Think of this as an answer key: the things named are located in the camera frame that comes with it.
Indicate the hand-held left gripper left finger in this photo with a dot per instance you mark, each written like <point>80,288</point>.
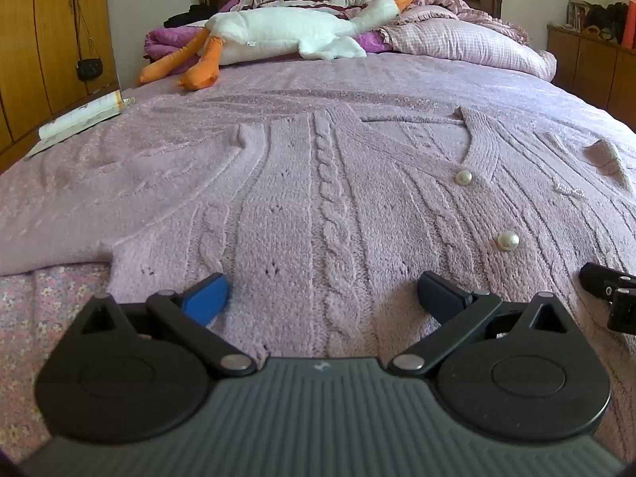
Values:
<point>206,300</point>

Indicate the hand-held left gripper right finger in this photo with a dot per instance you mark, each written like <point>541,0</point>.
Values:
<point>437,295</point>

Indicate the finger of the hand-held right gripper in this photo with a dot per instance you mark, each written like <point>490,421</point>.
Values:
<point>594,278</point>

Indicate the pink knit cardigan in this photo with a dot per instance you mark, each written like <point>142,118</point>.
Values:
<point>318,208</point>

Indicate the floral bed sheet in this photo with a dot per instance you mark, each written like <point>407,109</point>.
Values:
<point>30,318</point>

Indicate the wooden side cabinet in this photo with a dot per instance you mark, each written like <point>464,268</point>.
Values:
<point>586,64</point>

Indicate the white long box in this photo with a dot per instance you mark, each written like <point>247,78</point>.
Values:
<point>84,114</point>

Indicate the white paper sheet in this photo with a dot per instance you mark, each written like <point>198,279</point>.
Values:
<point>39,149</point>

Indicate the pink pillow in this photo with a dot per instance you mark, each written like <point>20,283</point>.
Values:
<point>472,44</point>

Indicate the dark bag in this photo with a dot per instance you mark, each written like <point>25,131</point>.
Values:
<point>606,22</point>

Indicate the small black bag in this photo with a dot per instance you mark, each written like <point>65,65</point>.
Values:
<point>89,68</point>

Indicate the magenta blanket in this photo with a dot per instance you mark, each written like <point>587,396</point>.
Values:
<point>164,42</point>

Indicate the red framed picture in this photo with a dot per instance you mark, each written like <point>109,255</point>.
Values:
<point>578,12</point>

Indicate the white goose plush toy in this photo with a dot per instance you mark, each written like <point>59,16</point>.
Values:
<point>278,30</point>

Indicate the dark clothing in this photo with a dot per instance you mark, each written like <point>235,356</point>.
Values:
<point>184,16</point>

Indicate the wooden wardrobe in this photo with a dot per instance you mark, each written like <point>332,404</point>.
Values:
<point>39,35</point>

